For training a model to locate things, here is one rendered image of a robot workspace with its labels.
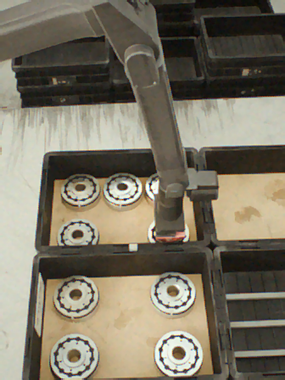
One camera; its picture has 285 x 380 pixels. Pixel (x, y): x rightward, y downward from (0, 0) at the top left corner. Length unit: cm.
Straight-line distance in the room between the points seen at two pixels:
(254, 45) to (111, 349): 165
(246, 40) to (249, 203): 122
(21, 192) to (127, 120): 43
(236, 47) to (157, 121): 158
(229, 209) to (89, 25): 79
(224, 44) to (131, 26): 175
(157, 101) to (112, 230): 55
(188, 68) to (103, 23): 178
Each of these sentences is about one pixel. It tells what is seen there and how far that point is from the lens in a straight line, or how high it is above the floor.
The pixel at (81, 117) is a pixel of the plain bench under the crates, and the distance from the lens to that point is 174.
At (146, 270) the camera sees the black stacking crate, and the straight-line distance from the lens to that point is 121.
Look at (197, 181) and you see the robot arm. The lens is 107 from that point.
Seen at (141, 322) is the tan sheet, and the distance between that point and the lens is 118.
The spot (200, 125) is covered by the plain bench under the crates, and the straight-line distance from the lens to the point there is 172.
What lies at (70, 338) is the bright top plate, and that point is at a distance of 114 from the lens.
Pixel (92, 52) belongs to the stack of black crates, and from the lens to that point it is 235.
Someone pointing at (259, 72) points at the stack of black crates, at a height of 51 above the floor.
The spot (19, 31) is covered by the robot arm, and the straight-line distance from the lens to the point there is 70.
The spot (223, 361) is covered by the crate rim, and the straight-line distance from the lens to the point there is 105.
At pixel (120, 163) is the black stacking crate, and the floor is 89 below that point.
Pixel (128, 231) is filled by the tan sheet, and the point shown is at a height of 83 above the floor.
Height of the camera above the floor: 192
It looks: 53 degrees down
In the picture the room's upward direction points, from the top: straight up
